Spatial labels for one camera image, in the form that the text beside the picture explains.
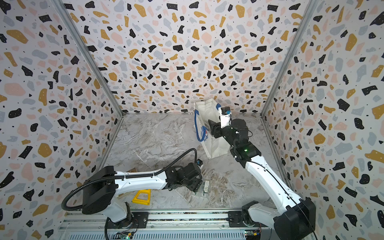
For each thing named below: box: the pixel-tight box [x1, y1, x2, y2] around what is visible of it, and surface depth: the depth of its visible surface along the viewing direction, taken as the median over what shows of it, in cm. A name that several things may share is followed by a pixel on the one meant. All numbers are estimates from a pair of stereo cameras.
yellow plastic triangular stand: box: [132, 189, 152, 206], surface depth 81 cm
